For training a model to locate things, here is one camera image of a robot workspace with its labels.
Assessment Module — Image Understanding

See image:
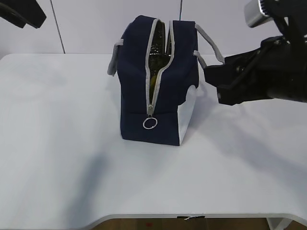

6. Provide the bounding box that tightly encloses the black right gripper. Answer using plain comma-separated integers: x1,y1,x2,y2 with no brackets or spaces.
204,36,307,105

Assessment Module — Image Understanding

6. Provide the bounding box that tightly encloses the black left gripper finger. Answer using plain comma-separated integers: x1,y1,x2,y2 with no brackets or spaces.
0,0,47,28

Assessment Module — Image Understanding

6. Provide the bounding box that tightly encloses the navy blue lunch bag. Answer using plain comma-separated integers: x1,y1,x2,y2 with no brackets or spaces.
106,15,226,147

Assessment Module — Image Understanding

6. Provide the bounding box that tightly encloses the yellow toy pear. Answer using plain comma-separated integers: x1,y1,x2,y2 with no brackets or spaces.
148,21,172,100

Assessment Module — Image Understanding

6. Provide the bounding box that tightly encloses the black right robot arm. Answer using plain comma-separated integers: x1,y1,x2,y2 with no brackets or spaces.
196,0,307,105

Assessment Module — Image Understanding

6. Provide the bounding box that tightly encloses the black tape on table edge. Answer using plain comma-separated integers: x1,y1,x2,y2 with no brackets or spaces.
177,216,205,220

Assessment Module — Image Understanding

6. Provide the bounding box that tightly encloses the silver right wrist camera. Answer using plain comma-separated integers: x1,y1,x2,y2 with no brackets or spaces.
244,0,272,28

